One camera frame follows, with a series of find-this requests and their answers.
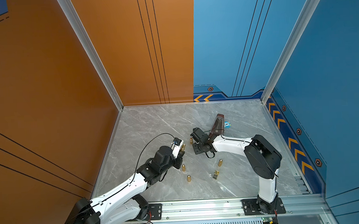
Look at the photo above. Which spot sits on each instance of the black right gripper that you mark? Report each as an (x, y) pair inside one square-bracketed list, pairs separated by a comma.
[(196, 151)]

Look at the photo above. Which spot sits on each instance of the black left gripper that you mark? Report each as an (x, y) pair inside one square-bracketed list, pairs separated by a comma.
[(178, 159)]

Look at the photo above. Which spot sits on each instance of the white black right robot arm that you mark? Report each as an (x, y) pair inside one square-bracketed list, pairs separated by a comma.
[(264, 159)]

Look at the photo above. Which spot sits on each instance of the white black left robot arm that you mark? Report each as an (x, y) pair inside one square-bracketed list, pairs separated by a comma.
[(125, 202)]

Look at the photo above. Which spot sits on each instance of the black gold square lipstick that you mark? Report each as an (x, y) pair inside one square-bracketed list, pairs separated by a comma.
[(215, 175)]

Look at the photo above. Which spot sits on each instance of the dark red wooden metronome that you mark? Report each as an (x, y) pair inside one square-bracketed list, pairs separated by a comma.
[(218, 127)]

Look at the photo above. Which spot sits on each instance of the blue owl number block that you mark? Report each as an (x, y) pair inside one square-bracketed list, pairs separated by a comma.
[(227, 124)]

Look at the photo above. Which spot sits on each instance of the green circuit board right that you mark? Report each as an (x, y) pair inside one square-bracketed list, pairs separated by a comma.
[(271, 220)]

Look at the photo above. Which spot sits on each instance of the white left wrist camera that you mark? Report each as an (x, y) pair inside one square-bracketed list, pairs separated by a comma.
[(176, 146)]

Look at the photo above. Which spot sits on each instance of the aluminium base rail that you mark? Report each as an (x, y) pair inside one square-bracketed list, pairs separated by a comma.
[(235, 207)]

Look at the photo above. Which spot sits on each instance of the aluminium corner post right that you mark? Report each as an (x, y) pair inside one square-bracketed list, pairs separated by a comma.
[(303, 20)]

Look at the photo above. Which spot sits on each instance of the aluminium corner post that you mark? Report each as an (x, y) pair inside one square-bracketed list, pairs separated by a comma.
[(81, 33), (303, 20)]

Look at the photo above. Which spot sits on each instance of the aluminium corner post left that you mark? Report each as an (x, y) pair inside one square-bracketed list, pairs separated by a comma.
[(81, 33)]

